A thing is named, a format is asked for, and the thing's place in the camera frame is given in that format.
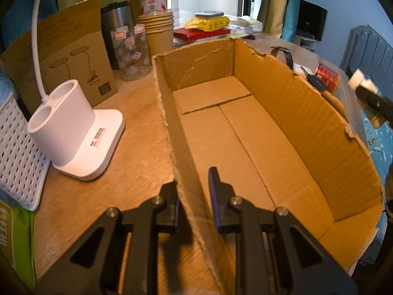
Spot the yellow snack package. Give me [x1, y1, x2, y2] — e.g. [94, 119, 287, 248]
[184, 16, 230, 32]

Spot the white boxes stack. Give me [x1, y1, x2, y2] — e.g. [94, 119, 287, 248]
[227, 15, 263, 34]

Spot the blue cartoon bedsheet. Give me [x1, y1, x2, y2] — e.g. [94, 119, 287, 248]
[359, 110, 393, 237]

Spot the red book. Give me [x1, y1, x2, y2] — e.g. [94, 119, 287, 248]
[173, 28, 230, 42]

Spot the stack of brown paper cups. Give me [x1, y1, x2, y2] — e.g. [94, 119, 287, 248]
[138, 11, 175, 57]

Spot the steel thermos black lid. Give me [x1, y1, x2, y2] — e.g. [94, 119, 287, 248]
[100, 1, 133, 70]

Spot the white perforated plastic basket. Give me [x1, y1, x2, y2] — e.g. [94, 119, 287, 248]
[1, 92, 51, 212]

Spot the cardboard box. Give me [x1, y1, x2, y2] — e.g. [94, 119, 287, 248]
[152, 39, 383, 294]

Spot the white tv stand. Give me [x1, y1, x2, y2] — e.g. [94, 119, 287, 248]
[294, 35, 318, 53]

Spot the green package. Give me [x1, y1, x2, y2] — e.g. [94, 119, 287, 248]
[0, 192, 36, 288]

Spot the red can yellow lid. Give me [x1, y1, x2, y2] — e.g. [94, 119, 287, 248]
[315, 63, 340, 94]

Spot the brown lamp packaging box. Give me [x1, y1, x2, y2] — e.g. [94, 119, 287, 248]
[1, 0, 118, 113]

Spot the black television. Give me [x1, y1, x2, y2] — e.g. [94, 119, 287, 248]
[296, 0, 328, 41]

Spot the clear glass stickered jar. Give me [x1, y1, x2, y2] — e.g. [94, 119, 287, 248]
[114, 24, 151, 81]

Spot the grey white wireless charger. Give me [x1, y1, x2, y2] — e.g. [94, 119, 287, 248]
[195, 11, 224, 19]

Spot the grey headboard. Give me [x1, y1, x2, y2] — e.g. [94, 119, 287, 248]
[340, 25, 393, 101]

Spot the brown leather wristwatch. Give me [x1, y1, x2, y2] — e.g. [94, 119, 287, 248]
[270, 46, 294, 70]

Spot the black car key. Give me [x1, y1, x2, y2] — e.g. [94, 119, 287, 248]
[300, 66, 326, 93]

